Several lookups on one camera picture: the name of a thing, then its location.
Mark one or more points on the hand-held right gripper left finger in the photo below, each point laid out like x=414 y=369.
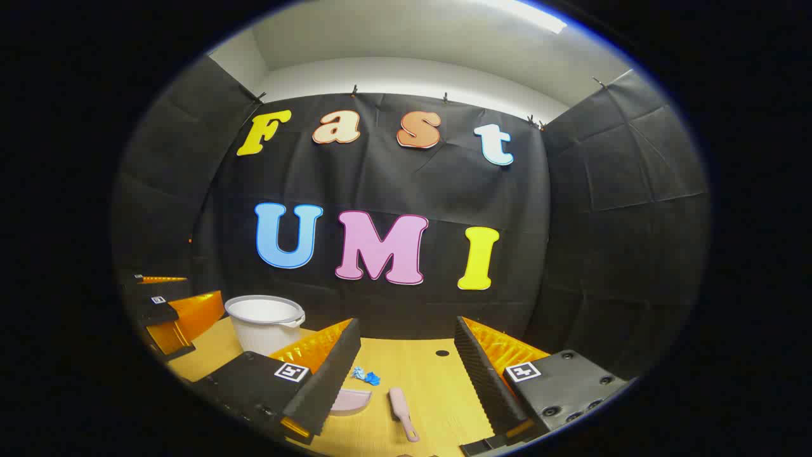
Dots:
x=330 y=374

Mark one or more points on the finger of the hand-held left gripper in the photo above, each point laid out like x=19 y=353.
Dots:
x=155 y=289
x=158 y=312

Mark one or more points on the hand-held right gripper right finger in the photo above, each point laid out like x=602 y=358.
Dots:
x=477 y=374

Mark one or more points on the light blue paper ball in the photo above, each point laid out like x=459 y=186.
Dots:
x=358 y=373

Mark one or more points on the pale pink dustpan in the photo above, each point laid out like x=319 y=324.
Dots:
x=350 y=403

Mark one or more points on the dark blue paper ball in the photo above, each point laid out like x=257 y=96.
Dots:
x=372 y=379

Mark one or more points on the small pink broom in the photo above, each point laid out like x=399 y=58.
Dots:
x=401 y=406

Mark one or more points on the white plastic garbage bin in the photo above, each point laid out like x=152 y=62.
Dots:
x=263 y=330

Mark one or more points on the wooden desktop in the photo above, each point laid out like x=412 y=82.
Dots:
x=431 y=393

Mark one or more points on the black backdrop cloth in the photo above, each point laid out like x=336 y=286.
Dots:
x=393 y=178

